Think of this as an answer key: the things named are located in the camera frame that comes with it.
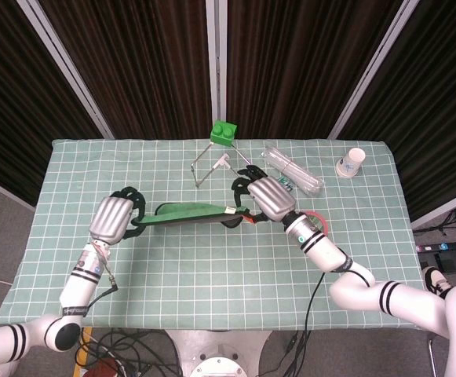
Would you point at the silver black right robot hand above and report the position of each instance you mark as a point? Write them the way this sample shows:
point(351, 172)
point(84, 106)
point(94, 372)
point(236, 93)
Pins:
point(272, 198)

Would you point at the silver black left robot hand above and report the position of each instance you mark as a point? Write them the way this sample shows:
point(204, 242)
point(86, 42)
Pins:
point(110, 220)

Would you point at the green black cloth item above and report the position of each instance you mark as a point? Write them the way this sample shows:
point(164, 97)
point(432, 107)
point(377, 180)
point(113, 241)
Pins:
point(188, 212)

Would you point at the silver robot base column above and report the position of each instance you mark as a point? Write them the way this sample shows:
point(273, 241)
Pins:
point(216, 361)

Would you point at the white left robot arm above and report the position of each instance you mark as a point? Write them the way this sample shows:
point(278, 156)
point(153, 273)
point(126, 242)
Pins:
point(78, 286)

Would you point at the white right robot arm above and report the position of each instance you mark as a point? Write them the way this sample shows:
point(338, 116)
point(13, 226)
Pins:
point(322, 251)

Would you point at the small green packet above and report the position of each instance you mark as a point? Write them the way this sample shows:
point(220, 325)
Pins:
point(286, 182)

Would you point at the red adhesive tape roll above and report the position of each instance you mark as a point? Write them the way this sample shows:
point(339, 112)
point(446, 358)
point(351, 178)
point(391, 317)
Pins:
point(323, 224)

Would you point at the green toy building block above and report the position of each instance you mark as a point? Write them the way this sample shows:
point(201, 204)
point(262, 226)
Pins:
point(223, 135)

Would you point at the stacked white paper cups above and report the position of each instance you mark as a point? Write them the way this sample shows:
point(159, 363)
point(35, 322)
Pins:
point(349, 165)

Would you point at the green white checked tablecloth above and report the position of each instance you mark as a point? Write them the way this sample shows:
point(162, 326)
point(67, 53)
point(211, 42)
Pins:
point(212, 275)

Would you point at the yellow floor strip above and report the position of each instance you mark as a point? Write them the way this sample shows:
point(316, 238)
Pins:
point(83, 345)

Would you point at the dark corrugated partition panel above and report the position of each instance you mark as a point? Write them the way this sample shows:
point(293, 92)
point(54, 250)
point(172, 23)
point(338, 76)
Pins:
point(439, 110)
point(298, 66)
point(8, 98)
point(141, 66)

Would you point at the black and white sneaker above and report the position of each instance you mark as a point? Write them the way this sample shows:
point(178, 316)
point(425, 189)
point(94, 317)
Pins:
point(431, 279)

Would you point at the black foot pedals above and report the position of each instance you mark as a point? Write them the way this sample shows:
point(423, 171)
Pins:
point(455, 261)

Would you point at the metal chair leg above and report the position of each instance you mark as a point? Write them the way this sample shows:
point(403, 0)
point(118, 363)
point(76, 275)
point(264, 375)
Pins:
point(432, 353)

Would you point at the metal rod stand frame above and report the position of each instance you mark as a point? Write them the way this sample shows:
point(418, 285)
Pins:
point(223, 162)

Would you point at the white partition frame post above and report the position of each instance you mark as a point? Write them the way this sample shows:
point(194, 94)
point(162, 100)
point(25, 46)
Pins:
point(216, 59)
point(376, 70)
point(66, 74)

